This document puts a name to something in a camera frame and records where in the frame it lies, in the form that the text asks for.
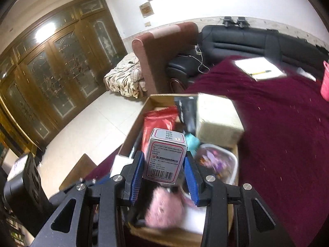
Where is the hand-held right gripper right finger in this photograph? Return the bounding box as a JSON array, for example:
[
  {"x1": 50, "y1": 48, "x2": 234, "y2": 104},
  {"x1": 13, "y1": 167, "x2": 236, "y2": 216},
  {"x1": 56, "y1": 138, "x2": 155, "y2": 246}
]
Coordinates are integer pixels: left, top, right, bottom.
[{"x1": 184, "y1": 150, "x2": 296, "y2": 247}]

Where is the clear cartoon zipper pouch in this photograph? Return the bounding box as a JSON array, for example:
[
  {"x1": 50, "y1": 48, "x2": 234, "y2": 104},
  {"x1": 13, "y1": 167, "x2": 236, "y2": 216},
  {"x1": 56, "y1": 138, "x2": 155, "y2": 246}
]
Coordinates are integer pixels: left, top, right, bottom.
[{"x1": 194, "y1": 143, "x2": 237, "y2": 184}]

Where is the cream green-bordered medicine box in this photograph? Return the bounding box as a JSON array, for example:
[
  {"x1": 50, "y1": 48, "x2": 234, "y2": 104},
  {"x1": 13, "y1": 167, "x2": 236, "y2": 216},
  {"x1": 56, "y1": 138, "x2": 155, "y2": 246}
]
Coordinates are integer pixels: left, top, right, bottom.
[{"x1": 196, "y1": 93, "x2": 245, "y2": 144}]

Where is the floral blanket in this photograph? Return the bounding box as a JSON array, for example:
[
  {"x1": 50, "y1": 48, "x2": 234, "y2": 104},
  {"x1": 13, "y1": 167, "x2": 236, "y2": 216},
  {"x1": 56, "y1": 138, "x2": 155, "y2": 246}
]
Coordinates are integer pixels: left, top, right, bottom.
[{"x1": 103, "y1": 52, "x2": 148, "y2": 99}]

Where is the bottle in pink knitted sleeve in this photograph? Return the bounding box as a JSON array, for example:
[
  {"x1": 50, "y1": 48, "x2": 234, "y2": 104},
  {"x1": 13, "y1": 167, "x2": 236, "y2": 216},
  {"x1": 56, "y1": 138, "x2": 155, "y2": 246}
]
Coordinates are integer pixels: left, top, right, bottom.
[{"x1": 320, "y1": 60, "x2": 329, "y2": 102}]

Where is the black tube with gold ring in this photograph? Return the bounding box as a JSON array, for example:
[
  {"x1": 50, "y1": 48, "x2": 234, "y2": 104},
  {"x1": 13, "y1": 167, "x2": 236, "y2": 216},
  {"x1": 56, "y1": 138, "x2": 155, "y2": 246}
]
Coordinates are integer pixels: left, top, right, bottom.
[{"x1": 128, "y1": 131, "x2": 144, "y2": 160}]

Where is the teal tissue pack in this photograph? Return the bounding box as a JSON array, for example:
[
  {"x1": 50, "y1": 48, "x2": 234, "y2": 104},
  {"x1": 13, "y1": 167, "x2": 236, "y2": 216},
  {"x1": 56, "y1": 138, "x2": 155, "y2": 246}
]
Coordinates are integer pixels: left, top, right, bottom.
[{"x1": 184, "y1": 132, "x2": 201, "y2": 150}]

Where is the small grey-white medicine box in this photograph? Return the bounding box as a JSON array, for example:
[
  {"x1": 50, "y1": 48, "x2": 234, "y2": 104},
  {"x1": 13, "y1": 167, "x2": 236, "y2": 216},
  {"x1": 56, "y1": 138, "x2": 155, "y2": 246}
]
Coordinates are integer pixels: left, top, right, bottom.
[{"x1": 142, "y1": 128, "x2": 189, "y2": 185}]

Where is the black cable with white plug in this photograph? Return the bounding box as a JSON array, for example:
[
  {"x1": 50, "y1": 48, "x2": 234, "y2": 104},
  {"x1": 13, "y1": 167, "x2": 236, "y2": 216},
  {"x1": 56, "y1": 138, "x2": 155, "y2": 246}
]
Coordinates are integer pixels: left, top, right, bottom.
[{"x1": 177, "y1": 45, "x2": 210, "y2": 74}]

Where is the brown armchair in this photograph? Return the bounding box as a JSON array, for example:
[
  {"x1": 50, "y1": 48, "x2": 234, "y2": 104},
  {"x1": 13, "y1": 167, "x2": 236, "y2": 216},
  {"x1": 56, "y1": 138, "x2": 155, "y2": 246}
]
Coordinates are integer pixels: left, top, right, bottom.
[{"x1": 132, "y1": 22, "x2": 199, "y2": 98}]

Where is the gold wall plaque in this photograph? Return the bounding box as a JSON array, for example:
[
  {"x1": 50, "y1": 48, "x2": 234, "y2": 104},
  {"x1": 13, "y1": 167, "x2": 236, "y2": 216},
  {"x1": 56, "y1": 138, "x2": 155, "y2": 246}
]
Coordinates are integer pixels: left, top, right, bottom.
[{"x1": 139, "y1": 1, "x2": 155, "y2": 18}]

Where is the wooden glass-door cabinet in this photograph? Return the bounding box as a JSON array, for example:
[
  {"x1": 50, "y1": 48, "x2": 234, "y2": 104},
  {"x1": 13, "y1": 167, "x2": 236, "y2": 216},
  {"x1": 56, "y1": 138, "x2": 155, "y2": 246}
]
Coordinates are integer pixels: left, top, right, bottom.
[{"x1": 0, "y1": 0, "x2": 129, "y2": 157}]

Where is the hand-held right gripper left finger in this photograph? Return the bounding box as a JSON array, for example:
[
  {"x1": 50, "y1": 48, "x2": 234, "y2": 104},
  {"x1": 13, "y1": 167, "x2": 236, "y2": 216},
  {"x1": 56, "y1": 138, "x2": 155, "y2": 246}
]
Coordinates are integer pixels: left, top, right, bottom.
[{"x1": 31, "y1": 150, "x2": 146, "y2": 247}]

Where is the white notebook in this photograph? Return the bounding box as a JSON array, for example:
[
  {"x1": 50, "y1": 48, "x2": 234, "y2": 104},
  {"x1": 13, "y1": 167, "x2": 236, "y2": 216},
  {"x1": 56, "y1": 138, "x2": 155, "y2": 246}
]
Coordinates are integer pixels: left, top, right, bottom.
[{"x1": 233, "y1": 57, "x2": 287, "y2": 82}]

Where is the red packet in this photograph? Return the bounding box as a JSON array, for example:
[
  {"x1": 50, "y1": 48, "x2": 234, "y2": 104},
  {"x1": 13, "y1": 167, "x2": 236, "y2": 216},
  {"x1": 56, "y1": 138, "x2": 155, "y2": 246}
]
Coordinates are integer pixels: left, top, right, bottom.
[{"x1": 142, "y1": 107, "x2": 180, "y2": 155}]

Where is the black packet with white print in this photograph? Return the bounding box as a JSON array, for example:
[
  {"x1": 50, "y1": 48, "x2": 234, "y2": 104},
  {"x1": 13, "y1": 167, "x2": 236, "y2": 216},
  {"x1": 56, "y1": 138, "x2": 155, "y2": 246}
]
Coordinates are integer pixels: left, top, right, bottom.
[{"x1": 174, "y1": 95, "x2": 199, "y2": 133}]

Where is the pink fluffy pompom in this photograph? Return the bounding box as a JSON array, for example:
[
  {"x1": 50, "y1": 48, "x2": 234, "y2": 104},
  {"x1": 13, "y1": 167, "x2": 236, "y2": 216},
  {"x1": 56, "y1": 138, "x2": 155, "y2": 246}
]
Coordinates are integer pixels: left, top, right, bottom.
[{"x1": 145, "y1": 185, "x2": 187, "y2": 228}]

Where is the cardboard box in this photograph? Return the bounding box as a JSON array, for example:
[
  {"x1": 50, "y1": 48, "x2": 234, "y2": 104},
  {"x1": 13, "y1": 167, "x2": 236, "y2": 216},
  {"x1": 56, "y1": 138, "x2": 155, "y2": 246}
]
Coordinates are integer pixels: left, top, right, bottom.
[{"x1": 117, "y1": 93, "x2": 239, "y2": 242}]

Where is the black leather sofa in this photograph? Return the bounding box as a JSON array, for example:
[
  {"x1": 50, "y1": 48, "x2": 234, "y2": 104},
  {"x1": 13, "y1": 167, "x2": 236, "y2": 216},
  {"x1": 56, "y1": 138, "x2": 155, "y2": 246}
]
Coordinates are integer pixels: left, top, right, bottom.
[{"x1": 166, "y1": 24, "x2": 328, "y2": 83}]

